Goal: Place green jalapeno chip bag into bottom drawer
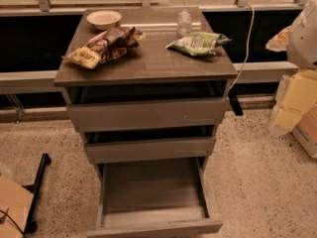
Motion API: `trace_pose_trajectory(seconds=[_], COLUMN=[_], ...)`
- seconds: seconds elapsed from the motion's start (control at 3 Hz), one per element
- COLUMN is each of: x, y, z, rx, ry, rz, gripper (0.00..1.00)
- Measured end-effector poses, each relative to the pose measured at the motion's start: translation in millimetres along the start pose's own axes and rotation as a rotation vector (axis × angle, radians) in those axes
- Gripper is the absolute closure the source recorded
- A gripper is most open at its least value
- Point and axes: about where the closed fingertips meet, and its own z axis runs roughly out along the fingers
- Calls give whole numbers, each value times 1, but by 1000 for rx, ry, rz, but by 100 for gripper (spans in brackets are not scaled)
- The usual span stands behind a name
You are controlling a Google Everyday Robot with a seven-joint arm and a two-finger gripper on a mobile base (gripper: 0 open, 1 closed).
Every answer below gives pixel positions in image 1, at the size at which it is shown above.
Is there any grey open bottom drawer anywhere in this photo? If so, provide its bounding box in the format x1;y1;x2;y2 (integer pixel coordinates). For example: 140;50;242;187
87;158;223;238

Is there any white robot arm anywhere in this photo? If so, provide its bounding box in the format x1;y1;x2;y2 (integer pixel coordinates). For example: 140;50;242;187
265;0;317;69

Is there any grey top drawer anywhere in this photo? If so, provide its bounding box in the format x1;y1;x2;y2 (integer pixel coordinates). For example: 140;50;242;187
67;98;228;132

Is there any black thin cable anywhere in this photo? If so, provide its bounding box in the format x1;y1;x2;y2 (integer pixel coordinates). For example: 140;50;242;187
0;208;26;236

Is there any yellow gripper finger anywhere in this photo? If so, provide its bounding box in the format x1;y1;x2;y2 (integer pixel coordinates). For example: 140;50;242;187
265;26;290;53

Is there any white paper bowl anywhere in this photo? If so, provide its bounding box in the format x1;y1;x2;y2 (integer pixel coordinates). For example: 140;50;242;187
87;10;121;31

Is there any grey drawer cabinet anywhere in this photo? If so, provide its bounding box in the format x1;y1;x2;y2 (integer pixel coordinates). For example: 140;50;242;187
53;6;239;238

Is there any clear plastic water bottle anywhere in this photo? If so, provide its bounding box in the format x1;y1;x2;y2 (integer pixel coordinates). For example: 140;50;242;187
177;9;192;37

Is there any cardboard sheet left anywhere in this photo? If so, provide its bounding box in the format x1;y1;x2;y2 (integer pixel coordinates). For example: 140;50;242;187
0;174;32;238

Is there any brown yellow chip bag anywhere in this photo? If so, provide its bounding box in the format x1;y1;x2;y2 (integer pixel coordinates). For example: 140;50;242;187
65;27;146;69

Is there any black metal stand leg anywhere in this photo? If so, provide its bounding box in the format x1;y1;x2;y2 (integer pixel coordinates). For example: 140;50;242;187
24;153;52;234

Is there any green jalapeno chip bag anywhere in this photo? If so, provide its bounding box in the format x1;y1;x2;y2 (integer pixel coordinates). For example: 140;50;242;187
166;32;231;57

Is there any grey middle drawer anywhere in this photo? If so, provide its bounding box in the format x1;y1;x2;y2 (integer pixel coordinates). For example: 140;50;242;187
84;137;216;164

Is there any white power cable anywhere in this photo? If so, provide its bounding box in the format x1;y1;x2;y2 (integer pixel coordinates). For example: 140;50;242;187
228;3;256;91

